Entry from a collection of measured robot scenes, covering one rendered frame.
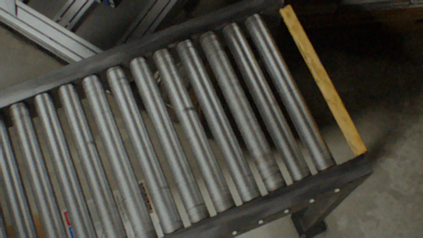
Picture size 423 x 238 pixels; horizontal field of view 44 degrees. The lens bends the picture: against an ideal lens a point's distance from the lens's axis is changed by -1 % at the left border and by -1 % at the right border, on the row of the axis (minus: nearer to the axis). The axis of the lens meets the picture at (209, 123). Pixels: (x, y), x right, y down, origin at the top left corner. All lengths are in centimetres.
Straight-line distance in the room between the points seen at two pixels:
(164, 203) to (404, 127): 126
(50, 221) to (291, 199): 56
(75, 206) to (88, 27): 103
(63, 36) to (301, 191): 123
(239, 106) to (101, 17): 100
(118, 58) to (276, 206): 54
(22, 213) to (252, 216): 53
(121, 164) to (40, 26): 103
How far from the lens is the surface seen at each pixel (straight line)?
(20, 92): 140
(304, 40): 135
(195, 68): 133
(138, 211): 123
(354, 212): 208
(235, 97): 129
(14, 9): 95
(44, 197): 129
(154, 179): 124
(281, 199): 122
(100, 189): 126
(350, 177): 126
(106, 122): 130
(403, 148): 219
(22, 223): 129
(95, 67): 137
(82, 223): 125
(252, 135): 126
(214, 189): 122
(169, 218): 121
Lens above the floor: 199
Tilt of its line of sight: 70 degrees down
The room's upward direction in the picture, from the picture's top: 5 degrees counter-clockwise
